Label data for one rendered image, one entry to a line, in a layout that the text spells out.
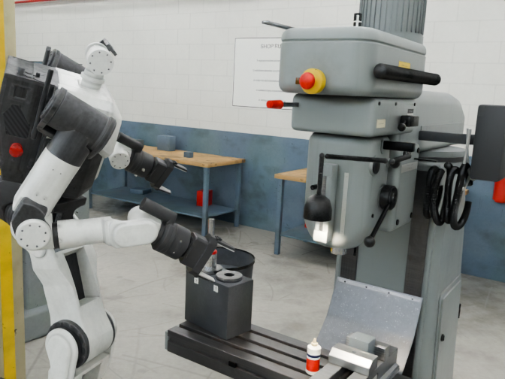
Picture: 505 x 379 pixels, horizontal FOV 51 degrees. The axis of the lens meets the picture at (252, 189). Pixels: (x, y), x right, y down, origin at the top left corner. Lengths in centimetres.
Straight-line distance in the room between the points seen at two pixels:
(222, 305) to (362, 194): 64
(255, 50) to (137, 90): 213
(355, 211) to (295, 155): 501
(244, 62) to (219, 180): 156
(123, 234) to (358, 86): 67
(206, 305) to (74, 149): 82
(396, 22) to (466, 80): 410
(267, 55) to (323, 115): 527
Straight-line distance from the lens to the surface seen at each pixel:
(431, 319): 199
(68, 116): 127
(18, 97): 143
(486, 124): 162
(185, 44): 747
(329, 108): 141
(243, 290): 183
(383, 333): 195
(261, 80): 669
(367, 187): 145
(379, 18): 167
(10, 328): 298
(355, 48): 129
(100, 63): 146
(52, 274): 159
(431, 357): 205
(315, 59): 133
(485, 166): 162
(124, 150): 182
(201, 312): 191
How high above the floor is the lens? 173
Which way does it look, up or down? 10 degrees down
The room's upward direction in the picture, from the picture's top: 3 degrees clockwise
